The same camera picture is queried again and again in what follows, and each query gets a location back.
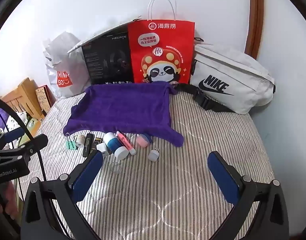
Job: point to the person's left hand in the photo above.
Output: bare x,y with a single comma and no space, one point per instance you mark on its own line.
7,200

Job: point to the small white tape roll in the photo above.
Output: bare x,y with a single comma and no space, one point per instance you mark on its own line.
80,141

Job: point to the wooden furniture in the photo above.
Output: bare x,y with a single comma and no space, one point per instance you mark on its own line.
20,92

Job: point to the pink and blue small bottle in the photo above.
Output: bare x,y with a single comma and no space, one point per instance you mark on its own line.
142,141

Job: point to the white plastic shopping bag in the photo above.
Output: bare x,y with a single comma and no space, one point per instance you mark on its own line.
60,55

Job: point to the pink highlighter pen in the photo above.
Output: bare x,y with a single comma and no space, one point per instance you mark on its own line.
125,142

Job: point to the black lighter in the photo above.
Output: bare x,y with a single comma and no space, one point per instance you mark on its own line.
88,142

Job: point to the white spotted cloth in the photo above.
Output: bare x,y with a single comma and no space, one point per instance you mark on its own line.
16,121

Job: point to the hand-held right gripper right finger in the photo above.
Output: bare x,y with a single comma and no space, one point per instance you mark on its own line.
223,180

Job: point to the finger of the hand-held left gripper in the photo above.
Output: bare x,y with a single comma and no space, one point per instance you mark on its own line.
39,141
14,133

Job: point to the green binder clip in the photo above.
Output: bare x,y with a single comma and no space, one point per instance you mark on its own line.
71,145

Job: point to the wooden door frame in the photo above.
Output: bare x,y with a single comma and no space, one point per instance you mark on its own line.
255,17

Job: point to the white waist bag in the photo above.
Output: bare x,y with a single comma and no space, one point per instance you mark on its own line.
243,80

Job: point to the striped quilt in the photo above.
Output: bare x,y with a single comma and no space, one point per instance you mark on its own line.
155,192

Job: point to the brown decorated box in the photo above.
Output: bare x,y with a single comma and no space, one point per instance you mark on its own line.
44,98

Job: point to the small white usb light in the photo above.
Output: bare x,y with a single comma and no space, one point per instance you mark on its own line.
153,155

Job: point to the blue and white bottle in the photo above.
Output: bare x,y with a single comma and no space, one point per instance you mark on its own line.
114,145

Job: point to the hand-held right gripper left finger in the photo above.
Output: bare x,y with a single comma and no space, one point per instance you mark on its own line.
88,177

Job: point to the purple towel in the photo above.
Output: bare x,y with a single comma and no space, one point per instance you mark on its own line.
123,110

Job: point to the red paper bag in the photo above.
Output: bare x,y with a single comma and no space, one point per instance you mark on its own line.
163,42

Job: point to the green cloth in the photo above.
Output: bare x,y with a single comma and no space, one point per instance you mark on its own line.
27,132

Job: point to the white charger plug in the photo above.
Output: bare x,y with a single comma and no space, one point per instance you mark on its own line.
103,150

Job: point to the black headset box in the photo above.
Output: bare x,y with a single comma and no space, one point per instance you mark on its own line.
105,62

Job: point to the small clear jar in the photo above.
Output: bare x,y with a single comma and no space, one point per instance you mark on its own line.
116,168

